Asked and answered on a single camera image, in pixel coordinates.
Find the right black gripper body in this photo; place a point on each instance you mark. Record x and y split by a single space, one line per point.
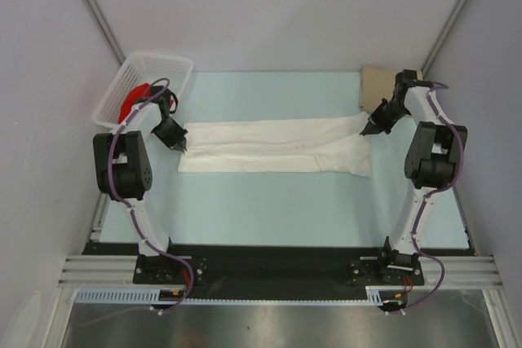
386 116

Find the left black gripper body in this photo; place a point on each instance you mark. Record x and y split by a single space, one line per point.
170 133

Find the white t shirt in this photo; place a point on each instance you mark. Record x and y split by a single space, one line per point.
279 146

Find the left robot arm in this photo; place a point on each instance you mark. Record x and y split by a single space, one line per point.
122 166

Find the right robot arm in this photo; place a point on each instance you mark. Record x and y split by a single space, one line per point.
432 165

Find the folded tan t shirt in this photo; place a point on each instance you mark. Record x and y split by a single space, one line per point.
376 84

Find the red t shirt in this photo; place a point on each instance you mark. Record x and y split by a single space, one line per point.
136 95

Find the white plastic basket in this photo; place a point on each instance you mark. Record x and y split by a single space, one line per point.
141 67

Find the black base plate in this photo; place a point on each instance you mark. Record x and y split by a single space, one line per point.
271 273

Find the white slotted cable duct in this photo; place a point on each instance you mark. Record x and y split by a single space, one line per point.
138 295

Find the aluminium front rail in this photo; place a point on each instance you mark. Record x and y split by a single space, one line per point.
476 272

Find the right aluminium frame post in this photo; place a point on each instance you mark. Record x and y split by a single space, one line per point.
456 11

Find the aluminium frame post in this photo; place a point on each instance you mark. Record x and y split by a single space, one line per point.
456 11
95 11

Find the left aluminium frame post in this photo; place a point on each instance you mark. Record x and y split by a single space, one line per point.
95 11

